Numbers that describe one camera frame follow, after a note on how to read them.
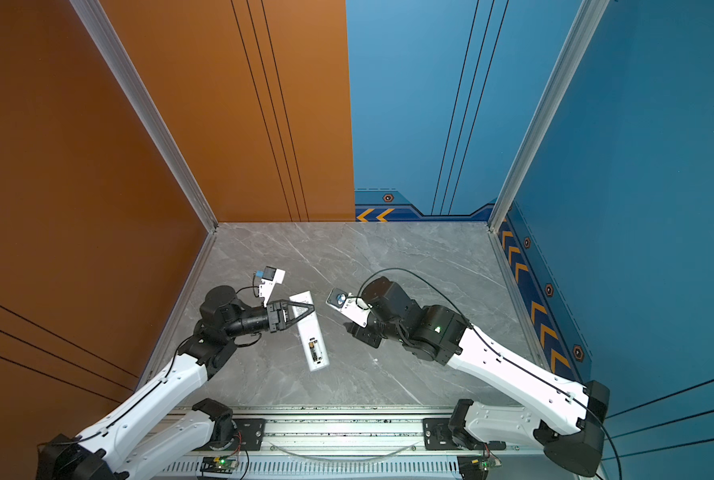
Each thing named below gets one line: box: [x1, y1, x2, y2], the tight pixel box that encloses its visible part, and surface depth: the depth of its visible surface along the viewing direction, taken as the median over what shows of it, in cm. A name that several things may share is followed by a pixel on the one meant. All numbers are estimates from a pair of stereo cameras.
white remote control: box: [289, 290, 330, 372], surface depth 69 cm
